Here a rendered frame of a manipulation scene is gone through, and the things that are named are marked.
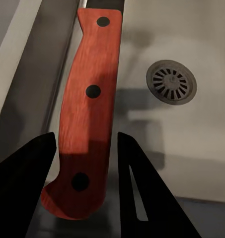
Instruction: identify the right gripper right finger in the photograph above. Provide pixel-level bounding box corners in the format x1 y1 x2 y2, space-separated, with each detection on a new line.
117 131 202 238

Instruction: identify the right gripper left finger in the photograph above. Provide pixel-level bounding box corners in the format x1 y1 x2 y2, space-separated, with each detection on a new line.
0 132 57 238

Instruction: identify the parer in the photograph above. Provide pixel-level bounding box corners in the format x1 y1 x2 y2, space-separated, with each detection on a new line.
40 0 125 220

